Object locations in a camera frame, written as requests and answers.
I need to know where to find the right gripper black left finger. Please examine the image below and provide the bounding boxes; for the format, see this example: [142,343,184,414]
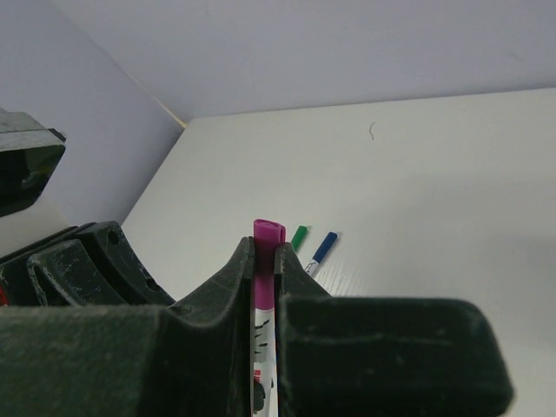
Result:
[1,238,254,416]

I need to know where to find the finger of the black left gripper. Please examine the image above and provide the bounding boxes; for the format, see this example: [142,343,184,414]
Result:
[25,239,129,307]
[76,222,175,307]

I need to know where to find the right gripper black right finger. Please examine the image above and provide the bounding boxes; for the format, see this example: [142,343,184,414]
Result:
[275,244,514,416]

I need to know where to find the blue ended white pen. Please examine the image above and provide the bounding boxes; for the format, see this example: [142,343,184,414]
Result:
[304,232,340,279]

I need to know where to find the green ended white pen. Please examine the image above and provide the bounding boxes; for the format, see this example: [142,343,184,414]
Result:
[289,224,312,254]

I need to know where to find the purple ended white pen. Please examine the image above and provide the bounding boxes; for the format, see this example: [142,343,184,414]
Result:
[250,218,288,417]

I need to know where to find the blue pen cap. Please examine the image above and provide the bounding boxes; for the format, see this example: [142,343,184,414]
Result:
[311,232,339,264]

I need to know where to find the purple pen cap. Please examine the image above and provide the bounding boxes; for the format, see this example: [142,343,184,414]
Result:
[253,219,286,311]

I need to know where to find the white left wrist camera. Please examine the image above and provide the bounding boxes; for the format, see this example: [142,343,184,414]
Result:
[1,109,66,216]

